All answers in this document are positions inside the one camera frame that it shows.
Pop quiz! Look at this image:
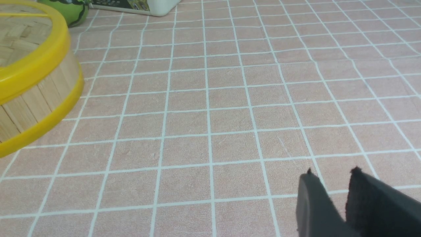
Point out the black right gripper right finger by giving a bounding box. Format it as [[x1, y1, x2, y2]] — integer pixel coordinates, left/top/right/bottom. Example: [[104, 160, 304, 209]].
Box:
[[345, 167, 421, 237]]

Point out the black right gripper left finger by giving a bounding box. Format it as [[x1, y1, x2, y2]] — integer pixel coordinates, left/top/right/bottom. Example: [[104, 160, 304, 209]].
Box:
[[296, 169, 359, 237]]

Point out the green lid white toolbox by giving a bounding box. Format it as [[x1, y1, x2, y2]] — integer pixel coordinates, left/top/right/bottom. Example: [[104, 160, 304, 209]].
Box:
[[89, 0, 181, 17]]

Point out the bamboo steamer basket yellow rim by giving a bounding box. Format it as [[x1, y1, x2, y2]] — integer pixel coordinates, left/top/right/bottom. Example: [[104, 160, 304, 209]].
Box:
[[1, 50, 84, 157]]

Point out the pink checkered tablecloth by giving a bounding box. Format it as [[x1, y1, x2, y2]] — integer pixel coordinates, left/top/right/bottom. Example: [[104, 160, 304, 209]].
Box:
[[1, 0, 421, 237]]

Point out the green toy watermelon ball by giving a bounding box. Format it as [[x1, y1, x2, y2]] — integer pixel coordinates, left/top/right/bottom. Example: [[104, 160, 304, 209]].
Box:
[[37, 0, 90, 28]]

